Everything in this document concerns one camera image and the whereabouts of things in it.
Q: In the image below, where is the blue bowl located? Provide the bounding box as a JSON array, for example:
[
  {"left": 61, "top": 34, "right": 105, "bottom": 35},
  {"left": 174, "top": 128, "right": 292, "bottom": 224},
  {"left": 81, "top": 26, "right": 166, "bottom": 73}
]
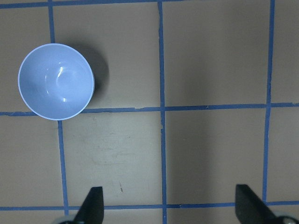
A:
[{"left": 18, "top": 43, "right": 95, "bottom": 120}]

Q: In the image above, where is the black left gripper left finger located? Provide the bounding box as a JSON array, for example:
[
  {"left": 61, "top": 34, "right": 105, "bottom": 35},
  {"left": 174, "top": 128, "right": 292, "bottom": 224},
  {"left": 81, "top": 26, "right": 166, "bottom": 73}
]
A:
[{"left": 73, "top": 187, "right": 104, "bottom": 224}]

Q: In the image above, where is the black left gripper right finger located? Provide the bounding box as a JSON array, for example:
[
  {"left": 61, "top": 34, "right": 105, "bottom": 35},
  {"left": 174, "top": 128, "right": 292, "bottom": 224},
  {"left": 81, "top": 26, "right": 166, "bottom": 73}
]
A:
[{"left": 235, "top": 184, "right": 280, "bottom": 224}]

